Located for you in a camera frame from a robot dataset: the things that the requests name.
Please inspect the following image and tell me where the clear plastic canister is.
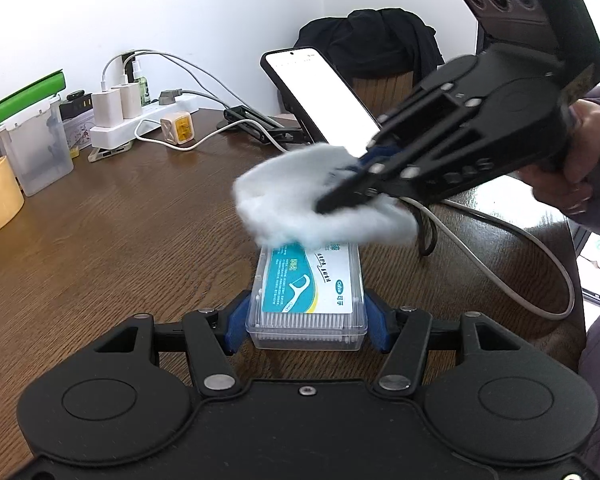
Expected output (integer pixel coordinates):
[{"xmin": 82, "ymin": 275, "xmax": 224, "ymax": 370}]
[{"xmin": 0, "ymin": 95, "xmax": 75, "ymax": 198}]

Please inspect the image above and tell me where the clear floss pick box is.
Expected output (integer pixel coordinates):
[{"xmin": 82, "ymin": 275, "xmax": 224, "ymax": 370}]
[{"xmin": 245, "ymin": 241, "xmax": 370, "ymax": 352}]

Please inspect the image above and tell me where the white power strip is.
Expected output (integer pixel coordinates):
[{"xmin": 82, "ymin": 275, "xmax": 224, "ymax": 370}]
[{"xmin": 90, "ymin": 97, "xmax": 200, "ymax": 149}]

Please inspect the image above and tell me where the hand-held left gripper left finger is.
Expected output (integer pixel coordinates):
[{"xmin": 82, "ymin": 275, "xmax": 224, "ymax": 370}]
[{"xmin": 92, "ymin": 290, "xmax": 251, "ymax": 397}]

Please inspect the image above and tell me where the flat white hub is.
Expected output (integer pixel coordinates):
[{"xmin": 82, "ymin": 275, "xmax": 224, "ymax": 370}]
[{"xmin": 87, "ymin": 143, "xmax": 135, "ymax": 164}]

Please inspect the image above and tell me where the black garment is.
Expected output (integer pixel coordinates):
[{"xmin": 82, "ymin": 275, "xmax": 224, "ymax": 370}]
[{"xmin": 295, "ymin": 8, "xmax": 446, "ymax": 81}]

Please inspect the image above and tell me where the black cable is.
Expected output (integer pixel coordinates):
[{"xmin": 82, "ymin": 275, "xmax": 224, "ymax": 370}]
[{"xmin": 414, "ymin": 199, "xmax": 531, "ymax": 260}]

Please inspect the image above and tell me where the black phone stand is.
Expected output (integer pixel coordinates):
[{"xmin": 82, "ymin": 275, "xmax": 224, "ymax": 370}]
[{"xmin": 223, "ymin": 105, "xmax": 326, "ymax": 149}]

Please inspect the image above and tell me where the person's right hand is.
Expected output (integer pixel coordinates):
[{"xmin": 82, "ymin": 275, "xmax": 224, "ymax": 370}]
[{"xmin": 517, "ymin": 99, "xmax": 600, "ymax": 216}]

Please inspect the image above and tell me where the black charger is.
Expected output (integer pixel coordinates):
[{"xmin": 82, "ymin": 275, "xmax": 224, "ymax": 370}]
[{"xmin": 59, "ymin": 91, "xmax": 95, "ymax": 120}]

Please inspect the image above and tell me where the grey plug cable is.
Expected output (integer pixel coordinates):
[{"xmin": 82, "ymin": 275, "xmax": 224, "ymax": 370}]
[{"xmin": 158, "ymin": 87, "xmax": 251, "ymax": 112}]

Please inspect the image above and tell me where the wooden chair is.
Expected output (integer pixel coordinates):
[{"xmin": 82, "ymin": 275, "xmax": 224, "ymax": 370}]
[{"xmin": 349, "ymin": 66, "xmax": 417, "ymax": 122}]

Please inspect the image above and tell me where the white cotton wad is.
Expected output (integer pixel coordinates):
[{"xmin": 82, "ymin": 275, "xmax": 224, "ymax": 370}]
[{"xmin": 232, "ymin": 142, "xmax": 421, "ymax": 251}]

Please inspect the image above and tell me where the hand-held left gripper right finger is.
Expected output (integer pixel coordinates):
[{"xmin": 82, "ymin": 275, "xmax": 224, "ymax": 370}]
[{"xmin": 364, "ymin": 292, "xmax": 529, "ymax": 397}]

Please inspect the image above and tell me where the white charger adapter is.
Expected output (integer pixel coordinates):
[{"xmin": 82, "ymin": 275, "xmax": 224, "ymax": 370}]
[
  {"xmin": 112, "ymin": 84, "xmax": 142, "ymax": 120},
  {"xmin": 91, "ymin": 91, "xmax": 126, "ymax": 129}
]

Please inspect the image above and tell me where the thin white cable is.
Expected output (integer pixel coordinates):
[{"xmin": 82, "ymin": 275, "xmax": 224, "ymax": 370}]
[
  {"xmin": 101, "ymin": 49, "xmax": 261, "ymax": 121},
  {"xmin": 125, "ymin": 55, "xmax": 253, "ymax": 116}
]

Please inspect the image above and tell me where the thick white cable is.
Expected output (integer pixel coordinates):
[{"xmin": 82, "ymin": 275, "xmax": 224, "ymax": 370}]
[{"xmin": 134, "ymin": 119, "xmax": 577, "ymax": 320}]

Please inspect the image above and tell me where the printed tin box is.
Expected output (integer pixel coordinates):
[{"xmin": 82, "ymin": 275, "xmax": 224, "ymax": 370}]
[{"xmin": 62, "ymin": 110, "xmax": 99, "ymax": 154}]

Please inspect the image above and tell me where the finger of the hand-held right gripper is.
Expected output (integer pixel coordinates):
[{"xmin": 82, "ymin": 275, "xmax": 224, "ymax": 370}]
[
  {"xmin": 315, "ymin": 112, "xmax": 487, "ymax": 215},
  {"xmin": 357, "ymin": 80, "xmax": 483, "ymax": 171}
]

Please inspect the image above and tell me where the white and yellow charger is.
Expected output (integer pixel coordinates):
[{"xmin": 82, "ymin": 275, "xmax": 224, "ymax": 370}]
[{"xmin": 160, "ymin": 112, "xmax": 197, "ymax": 151}]

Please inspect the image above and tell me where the black smartphone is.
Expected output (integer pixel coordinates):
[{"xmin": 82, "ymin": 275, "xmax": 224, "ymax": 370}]
[{"xmin": 260, "ymin": 46, "xmax": 384, "ymax": 149}]

